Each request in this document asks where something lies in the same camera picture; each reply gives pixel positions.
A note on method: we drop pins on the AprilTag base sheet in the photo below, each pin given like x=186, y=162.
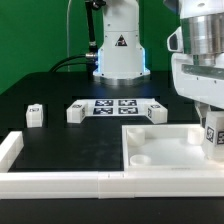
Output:
x=113, y=107

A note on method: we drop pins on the white square table top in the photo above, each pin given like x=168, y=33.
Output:
x=165, y=147

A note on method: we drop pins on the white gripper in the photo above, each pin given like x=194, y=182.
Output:
x=204, y=84

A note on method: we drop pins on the white U-shaped obstacle fence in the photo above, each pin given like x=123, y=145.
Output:
x=39, y=185

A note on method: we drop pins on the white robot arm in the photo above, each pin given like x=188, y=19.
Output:
x=197, y=48

